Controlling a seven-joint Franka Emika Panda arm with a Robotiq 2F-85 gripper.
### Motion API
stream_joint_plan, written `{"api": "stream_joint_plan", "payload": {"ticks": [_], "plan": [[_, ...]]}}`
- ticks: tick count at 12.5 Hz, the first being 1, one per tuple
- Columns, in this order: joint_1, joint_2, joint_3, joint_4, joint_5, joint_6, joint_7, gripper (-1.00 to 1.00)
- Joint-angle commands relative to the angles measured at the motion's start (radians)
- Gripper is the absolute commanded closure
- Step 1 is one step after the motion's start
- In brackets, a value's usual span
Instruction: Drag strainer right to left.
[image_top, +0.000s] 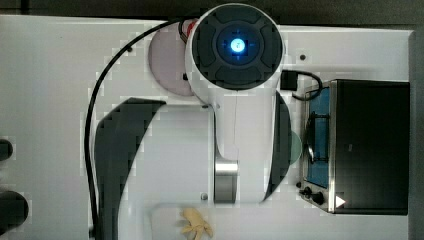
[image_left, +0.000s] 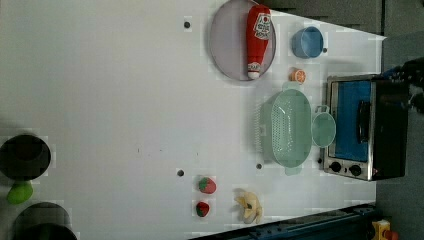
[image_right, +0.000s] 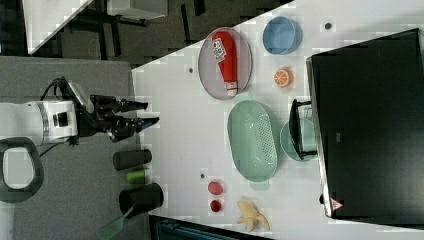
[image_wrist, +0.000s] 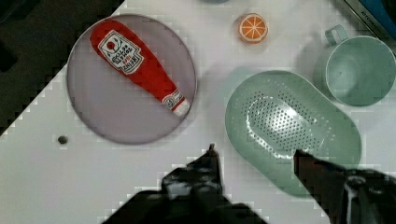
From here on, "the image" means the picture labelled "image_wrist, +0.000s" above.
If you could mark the green plastic cup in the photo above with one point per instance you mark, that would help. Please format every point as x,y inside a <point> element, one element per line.
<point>357,70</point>

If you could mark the red plush ketchup bottle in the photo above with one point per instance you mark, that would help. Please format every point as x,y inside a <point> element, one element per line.
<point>125,52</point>

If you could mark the toaster oven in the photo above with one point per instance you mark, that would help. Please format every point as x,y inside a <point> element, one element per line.
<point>376,17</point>

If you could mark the green plastic strainer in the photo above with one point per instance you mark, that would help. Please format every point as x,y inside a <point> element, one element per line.
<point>272,114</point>

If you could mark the orange slice toy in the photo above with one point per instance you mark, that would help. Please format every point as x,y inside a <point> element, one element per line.
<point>252,28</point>

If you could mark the grey round plate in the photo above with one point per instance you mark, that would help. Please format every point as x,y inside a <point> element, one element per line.
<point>111,105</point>

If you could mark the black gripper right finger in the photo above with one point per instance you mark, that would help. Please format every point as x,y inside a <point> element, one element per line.
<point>347,196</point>

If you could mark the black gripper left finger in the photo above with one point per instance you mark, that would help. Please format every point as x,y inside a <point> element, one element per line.
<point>200,173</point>

